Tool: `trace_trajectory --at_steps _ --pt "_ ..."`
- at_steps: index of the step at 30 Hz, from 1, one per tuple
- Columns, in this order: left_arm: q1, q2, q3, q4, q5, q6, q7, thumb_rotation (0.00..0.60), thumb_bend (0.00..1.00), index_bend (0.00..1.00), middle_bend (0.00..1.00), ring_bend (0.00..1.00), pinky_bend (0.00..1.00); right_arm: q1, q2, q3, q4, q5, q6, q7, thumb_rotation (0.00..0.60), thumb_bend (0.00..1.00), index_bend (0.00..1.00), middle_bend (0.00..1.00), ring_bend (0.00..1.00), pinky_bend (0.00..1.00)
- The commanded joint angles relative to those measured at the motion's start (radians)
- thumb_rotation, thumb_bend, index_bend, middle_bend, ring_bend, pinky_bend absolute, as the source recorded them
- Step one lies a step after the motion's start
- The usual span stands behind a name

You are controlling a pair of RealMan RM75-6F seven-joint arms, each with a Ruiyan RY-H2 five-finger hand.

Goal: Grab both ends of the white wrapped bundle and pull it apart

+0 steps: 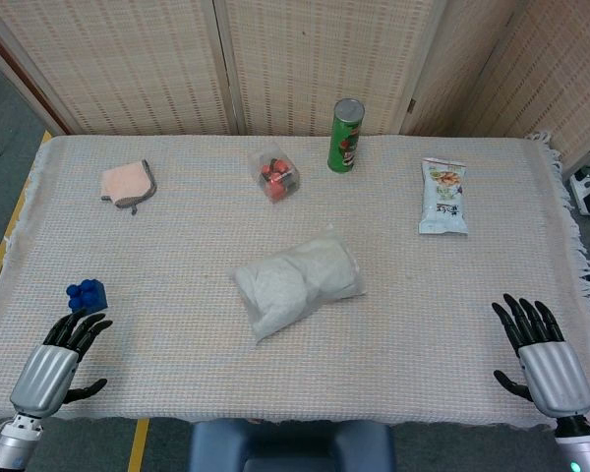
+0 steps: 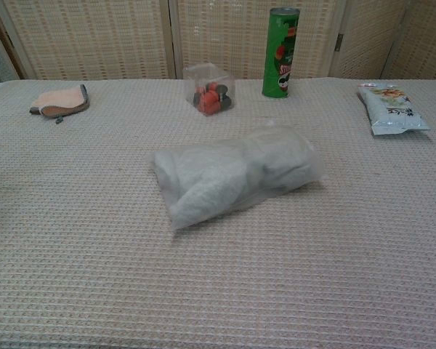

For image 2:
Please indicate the beige textured tablecloth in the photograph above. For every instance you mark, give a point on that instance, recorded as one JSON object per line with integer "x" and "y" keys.
{"x": 218, "y": 283}

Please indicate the woven rattan screen panel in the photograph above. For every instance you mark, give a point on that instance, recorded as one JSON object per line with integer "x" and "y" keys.
{"x": 367, "y": 36}
{"x": 425, "y": 40}
{"x": 225, "y": 32}
{"x": 91, "y": 36}

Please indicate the white blue snack packet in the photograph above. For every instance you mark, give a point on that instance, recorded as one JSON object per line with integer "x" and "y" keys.
{"x": 392, "y": 112}

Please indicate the green chips can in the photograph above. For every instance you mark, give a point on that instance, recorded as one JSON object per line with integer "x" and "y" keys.
{"x": 278, "y": 43}

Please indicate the pink cloth with grey trim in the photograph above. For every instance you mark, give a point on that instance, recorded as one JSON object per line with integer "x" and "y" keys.
{"x": 60, "y": 98}

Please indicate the clear plastic bag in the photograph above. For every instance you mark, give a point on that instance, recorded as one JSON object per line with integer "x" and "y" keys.
{"x": 294, "y": 145}

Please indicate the orange and black caps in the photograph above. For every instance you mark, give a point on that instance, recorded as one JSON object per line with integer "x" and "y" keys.
{"x": 209, "y": 100}

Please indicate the metal screen hinge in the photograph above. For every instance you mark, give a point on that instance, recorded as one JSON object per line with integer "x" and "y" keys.
{"x": 340, "y": 41}

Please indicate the clear plastic box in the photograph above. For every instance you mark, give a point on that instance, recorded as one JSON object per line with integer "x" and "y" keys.
{"x": 203, "y": 74}

